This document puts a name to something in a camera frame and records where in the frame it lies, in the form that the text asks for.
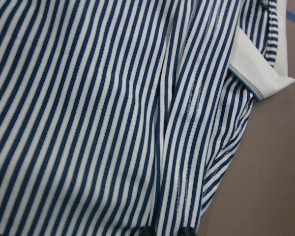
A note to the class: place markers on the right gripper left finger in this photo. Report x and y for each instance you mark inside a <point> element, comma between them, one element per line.
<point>145,232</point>

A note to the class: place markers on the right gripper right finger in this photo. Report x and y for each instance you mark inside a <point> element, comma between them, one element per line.
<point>188,232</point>

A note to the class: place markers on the blue white striped polo shirt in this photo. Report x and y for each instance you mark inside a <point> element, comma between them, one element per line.
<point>117,115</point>

